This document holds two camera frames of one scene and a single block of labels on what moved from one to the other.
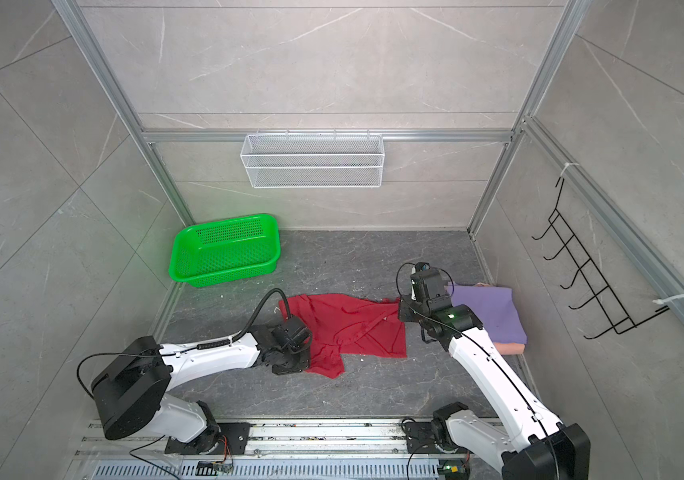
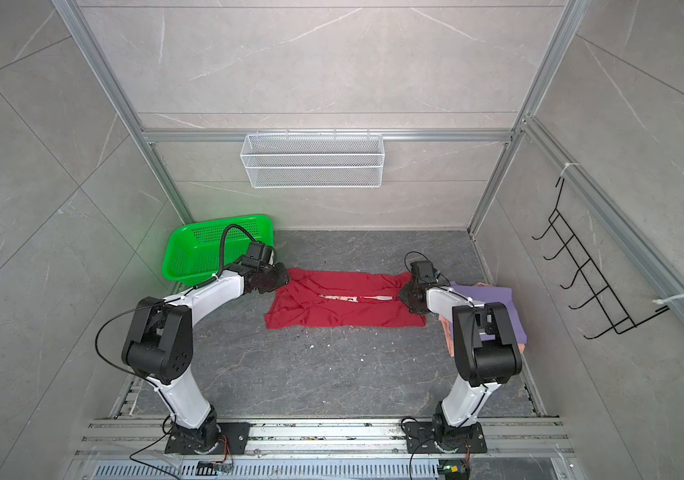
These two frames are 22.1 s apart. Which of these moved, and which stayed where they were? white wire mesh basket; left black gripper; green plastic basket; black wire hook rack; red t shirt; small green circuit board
Moved: left black gripper; red t shirt
Stayed: green plastic basket; white wire mesh basket; black wire hook rack; small green circuit board
